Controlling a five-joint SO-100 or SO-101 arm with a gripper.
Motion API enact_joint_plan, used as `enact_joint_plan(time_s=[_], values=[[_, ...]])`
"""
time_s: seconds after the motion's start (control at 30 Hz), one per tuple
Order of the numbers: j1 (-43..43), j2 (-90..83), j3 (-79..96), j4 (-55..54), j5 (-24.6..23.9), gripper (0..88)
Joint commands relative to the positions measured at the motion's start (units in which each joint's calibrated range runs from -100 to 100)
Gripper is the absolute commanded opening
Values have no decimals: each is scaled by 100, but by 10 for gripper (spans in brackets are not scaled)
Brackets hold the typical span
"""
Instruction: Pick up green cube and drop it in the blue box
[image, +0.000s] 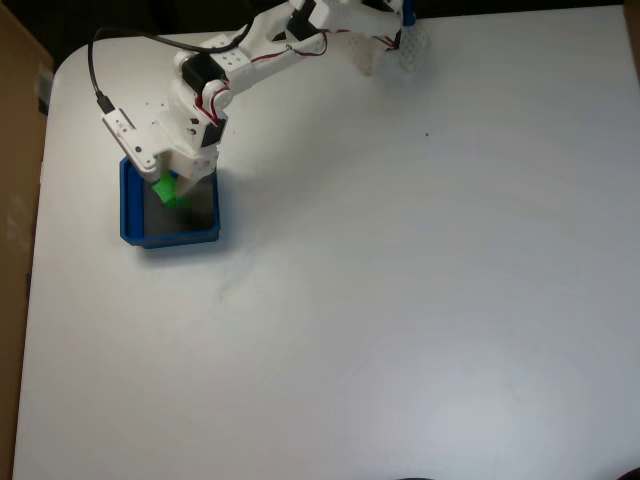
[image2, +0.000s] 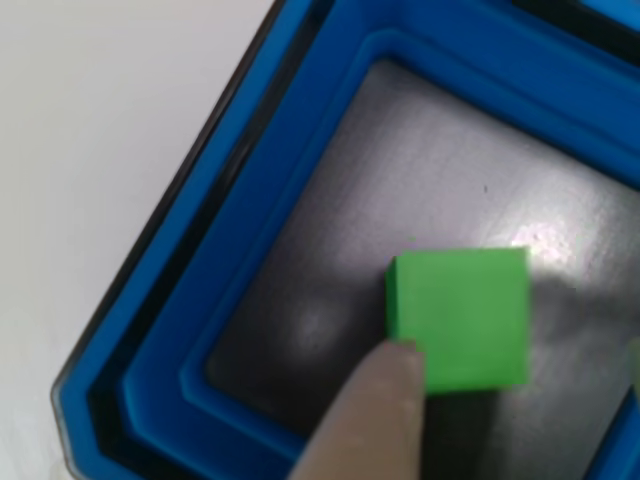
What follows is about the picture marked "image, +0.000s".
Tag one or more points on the green cube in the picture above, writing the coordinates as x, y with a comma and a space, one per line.
167, 192

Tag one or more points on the blue square box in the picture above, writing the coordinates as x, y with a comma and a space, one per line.
170, 241

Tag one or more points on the brown cardboard box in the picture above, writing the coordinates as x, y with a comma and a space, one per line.
15, 200

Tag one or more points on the blue table clamp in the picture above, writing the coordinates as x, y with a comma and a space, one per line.
409, 12

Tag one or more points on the black round object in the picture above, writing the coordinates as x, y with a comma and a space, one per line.
632, 476
415, 478

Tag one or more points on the silver camera box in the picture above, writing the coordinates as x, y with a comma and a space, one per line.
132, 142

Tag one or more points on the white perforated base plate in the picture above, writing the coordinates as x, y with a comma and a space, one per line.
412, 50

